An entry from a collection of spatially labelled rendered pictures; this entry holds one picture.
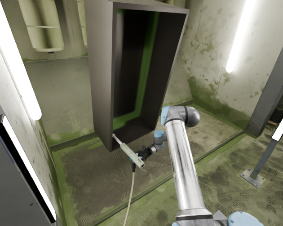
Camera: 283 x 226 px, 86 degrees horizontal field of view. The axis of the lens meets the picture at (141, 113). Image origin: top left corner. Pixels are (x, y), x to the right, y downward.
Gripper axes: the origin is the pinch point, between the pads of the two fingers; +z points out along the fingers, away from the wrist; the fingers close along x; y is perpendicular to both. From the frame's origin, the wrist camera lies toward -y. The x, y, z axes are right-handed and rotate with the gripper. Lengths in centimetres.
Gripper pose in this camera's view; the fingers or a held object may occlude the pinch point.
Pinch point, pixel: (132, 159)
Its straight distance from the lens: 140.9
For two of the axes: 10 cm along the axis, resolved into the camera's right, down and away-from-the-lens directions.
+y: -0.6, 8.5, 5.3
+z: -7.7, 3.0, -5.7
